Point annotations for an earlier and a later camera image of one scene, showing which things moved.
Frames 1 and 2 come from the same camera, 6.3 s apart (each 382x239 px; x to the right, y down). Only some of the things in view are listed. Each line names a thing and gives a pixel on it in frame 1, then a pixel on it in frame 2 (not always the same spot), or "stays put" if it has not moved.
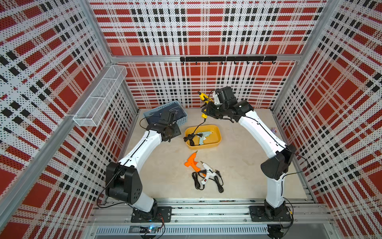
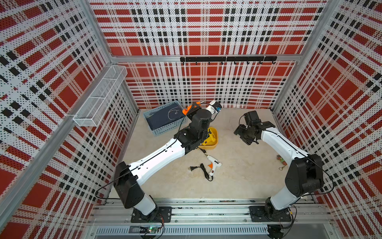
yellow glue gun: [206, 99] → [211, 138]
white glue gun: [210, 173] → [214, 164]
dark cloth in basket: [163, 114] stays put
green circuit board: [148, 229] stays put
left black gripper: [176, 131] → [188, 115]
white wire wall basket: [94, 108] stays put
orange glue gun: [191, 162] → [184, 111]
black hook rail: [228, 59] stays put
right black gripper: [209, 110] → [239, 130]
